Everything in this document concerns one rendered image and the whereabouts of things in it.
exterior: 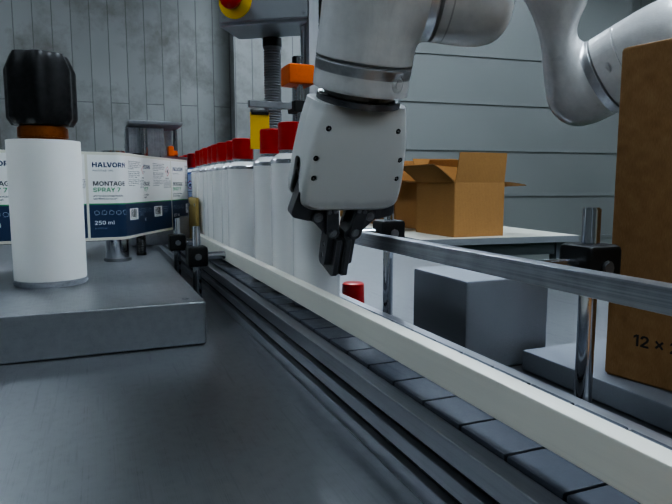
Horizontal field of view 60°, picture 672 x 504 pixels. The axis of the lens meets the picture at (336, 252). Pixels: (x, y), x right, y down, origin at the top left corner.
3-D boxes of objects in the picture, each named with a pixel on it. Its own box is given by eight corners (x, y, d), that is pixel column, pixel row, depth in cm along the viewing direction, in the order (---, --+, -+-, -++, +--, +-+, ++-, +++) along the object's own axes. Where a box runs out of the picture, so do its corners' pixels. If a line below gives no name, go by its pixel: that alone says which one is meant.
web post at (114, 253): (103, 259, 102) (98, 151, 99) (131, 258, 103) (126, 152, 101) (103, 262, 97) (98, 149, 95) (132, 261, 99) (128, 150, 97)
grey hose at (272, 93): (261, 151, 112) (260, 40, 110) (279, 152, 114) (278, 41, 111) (266, 150, 109) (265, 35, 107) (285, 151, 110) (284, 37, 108)
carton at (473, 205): (391, 231, 288) (392, 155, 284) (476, 228, 307) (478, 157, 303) (435, 238, 250) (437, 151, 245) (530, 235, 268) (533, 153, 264)
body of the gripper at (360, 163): (393, 81, 56) (374, 190, 61) (292, 73, 52) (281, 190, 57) (431, 98, 50) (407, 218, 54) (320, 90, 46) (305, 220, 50)
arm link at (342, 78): (390, 57, 55) (385, 89, 56) (303, 49, 52) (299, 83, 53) (434, 73, 48) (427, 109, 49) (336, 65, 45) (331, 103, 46)
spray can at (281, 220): (267, 288, 73) (264, 123, 71) (305, 285, 75) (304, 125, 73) (278, 295, 68) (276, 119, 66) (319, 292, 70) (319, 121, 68)
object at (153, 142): (127, 240, 134) (123, 127, 131) (185, 238, 139) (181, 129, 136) (131, 246, 121) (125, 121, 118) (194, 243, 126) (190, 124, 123)
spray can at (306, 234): (286, 301, 65) (284, 115, 63) (329, 297, 67) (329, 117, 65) (302, 310, 60) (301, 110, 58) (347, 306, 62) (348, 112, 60)
